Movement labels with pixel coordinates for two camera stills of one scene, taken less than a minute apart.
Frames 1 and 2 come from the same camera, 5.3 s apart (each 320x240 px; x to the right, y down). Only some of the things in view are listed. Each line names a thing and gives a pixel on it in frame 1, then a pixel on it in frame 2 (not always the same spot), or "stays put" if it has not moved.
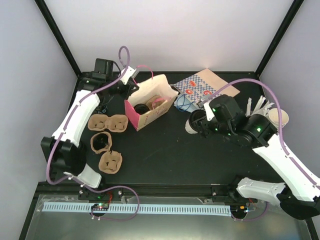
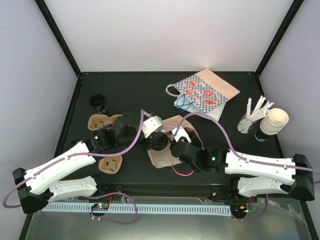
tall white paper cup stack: (273, 117) stays put
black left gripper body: (131, 86) -> (124, 142)
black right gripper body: (224, 128) -> (196, 167)
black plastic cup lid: (195, 117) -> (159, 143)
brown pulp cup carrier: (114, 123) stays put
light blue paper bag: (182, 103) stays put
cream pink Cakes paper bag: (142, 120) -> (165, 156)
